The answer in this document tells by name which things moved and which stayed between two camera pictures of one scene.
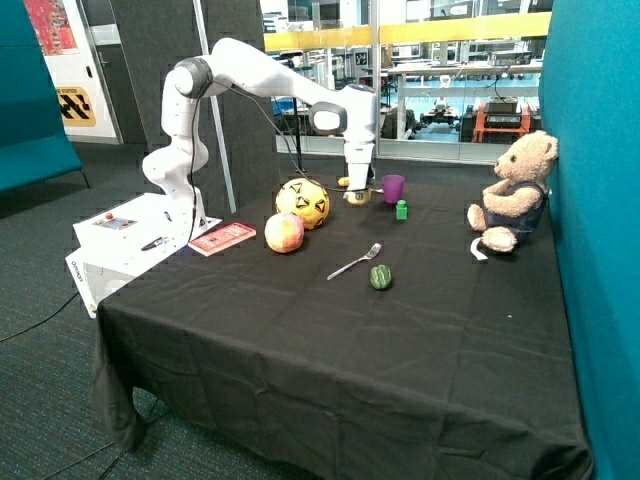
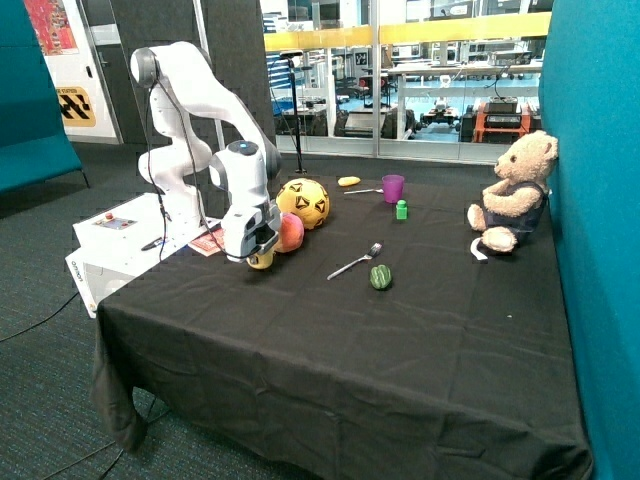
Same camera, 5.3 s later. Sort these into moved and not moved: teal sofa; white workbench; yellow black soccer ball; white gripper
Moved: white gripper
Not moved: yellow black soccer ball; teal sofa; white workbench
